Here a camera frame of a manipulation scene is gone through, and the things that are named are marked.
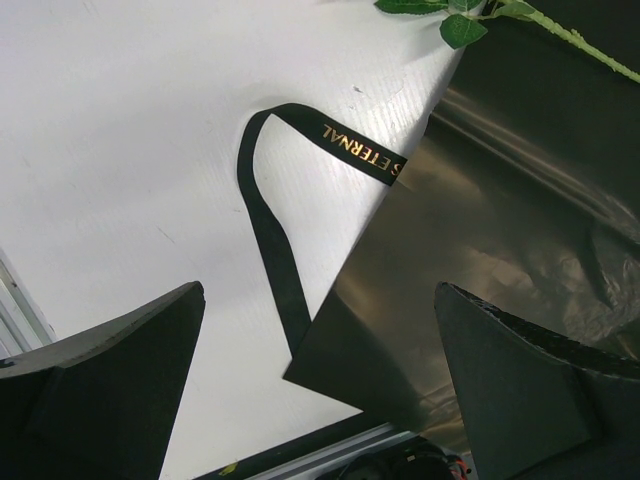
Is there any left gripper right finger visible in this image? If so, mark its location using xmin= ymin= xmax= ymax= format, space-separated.
xmin=434 ymin=283 xmax=639 ymax=479

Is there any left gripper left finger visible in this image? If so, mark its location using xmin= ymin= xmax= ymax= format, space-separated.
xmin=1 ymin=281 xmax=205 ymax=479

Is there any black wrapping paper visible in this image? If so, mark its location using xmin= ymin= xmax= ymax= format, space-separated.
xmin=285 ymin=18 xmax=639 ymax=451

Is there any black gold-lettered ribbon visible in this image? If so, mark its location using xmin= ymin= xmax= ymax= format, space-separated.
xmin=236 ymin=103 xmax=407 ymax=353

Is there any left aluminium frame post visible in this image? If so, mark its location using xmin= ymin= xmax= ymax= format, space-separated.
xmin=1 ymin=251 xmax=57 ymax=359

